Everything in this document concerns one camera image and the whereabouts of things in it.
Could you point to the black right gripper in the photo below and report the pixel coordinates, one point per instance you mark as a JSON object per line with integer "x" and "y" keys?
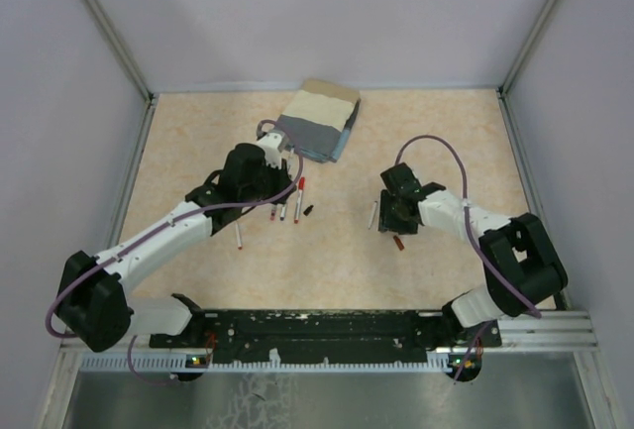
{"x": 387, "y": 221}

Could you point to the aluminium frame post right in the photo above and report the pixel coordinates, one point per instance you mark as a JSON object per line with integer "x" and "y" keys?
{"x": 528, "y": 47}

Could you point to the aluminium frame post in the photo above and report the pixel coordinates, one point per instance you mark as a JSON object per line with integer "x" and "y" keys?
{"x": 118, "y": 47}
{"x": 528, "y": 47}

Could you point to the folded grey beige cloth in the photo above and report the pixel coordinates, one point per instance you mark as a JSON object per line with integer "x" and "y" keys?
{"x": 320, "y": 118}

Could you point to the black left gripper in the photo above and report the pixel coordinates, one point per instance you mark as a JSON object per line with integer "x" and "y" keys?
{"x": 282, "y": 178}

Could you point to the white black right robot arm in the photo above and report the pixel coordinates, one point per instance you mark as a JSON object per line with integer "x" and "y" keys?
{"x": 521, "y": 265}

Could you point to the small white red-end pen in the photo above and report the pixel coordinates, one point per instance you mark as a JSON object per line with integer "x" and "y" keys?
{"x": 239, "y": 238}

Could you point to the brown marker cap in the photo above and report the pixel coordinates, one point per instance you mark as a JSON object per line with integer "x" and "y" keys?
{"x": 398, "y": 242}

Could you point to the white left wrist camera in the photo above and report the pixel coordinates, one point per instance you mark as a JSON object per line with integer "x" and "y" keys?
{"x": 273, "y": 143}

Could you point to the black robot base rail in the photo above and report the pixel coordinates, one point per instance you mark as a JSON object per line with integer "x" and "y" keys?
{"x": 314, "y": 337}

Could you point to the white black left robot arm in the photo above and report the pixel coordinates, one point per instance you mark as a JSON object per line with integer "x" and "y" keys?
{"x": 95, "y": 293}

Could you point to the small white black-end pen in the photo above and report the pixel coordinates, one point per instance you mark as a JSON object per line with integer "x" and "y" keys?
{"x": 372, "y": 215}

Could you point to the aluminium frame post left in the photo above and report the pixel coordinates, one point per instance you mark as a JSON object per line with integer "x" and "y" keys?
{"x": 118, "y": 47}

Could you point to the white red-end marker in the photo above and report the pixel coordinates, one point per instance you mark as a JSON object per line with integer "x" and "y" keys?
{"x": 297, "y": 209}

